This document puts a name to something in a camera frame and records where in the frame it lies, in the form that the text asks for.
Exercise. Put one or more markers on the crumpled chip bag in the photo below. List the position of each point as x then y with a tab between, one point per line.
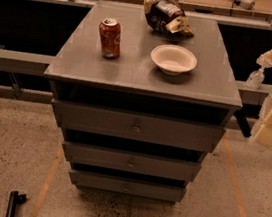
166	16

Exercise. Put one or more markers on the white paper bowl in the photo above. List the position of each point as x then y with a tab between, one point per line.
173	60

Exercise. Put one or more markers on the grey wooden drawer cabinet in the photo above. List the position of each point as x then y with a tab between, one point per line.
131	145

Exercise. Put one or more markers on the grey top drawer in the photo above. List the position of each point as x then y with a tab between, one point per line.
144	128

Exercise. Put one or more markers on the grey drawer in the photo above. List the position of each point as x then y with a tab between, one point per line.
130	162
126	186
144	128

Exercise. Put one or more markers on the red soda can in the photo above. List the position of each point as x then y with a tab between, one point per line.
110	35

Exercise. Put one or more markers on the grey middle drawer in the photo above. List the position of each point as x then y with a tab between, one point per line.
130	162

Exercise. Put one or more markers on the black floor post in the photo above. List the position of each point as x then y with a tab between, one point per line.
15	199

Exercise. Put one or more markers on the grey bottom drawer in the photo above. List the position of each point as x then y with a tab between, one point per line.
126	186

